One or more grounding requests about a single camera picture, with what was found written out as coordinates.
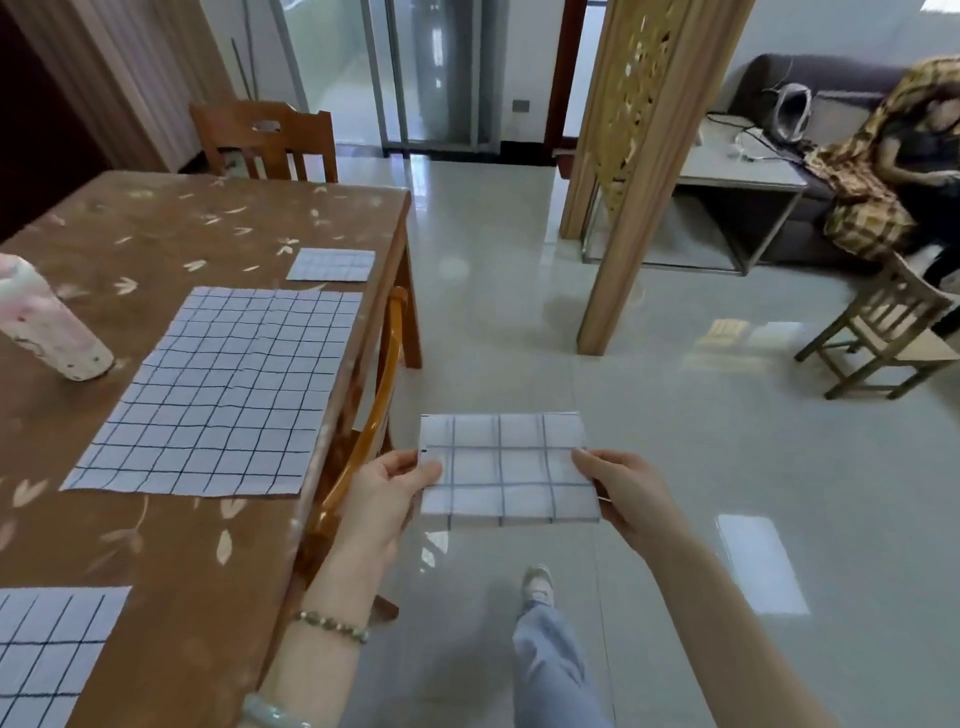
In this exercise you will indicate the person's left hand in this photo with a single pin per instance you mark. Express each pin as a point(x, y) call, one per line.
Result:
point(375, 517)

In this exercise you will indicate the person's right hand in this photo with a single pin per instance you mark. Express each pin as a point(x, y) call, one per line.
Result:
point(645, 502)

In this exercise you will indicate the white black-grid napkin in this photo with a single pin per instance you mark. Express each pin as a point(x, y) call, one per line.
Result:
point(45, 652)
point(510, 469)
point(225, 390)
point(330, 266)

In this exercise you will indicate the person's right forearm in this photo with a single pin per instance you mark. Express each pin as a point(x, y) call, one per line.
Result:
point(742, 645)

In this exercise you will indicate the person's left forearm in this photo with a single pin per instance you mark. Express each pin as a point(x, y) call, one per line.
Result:
point(322, 675)

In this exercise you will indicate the person's grey trousers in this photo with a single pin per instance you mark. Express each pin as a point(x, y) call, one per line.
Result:
point(551, 667)

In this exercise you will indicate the white shoe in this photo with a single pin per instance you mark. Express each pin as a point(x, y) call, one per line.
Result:
point(538, 585)

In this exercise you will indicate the wooden dining chair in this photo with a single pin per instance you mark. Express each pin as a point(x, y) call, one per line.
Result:
point(225, 127)
point(386, 375)

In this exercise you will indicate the pale jade bangle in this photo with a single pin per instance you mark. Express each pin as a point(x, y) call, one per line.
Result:
point(270, 712)

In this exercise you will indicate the pale wooden chair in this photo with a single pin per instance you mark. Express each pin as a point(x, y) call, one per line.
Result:
point(900, 300)

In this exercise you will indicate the grey coffee table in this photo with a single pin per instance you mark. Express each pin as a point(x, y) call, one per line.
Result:
point(720, 161)

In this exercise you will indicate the brown floral wooden table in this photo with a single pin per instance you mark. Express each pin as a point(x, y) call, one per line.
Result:
point(187, 217)

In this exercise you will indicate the cream bottle with pink lid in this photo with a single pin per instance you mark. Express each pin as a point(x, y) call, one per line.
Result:
point(52, 330)

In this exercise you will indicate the white grey device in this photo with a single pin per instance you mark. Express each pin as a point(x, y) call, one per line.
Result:
point(793, 112)

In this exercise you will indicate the grey sofa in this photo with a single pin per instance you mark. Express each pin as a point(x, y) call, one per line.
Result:
point(757, 82)

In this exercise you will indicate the pale striped wooden cabinet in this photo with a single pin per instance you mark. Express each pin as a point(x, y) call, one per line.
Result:
point(150, 75)

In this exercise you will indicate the dark red door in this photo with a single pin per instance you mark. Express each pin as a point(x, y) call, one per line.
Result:
point(37, 112)

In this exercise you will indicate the dark red door frame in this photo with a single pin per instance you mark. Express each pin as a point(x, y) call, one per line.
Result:
point(566, 67)

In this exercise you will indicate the grey metal door frame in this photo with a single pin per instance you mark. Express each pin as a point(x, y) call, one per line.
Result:
point(390, 75)

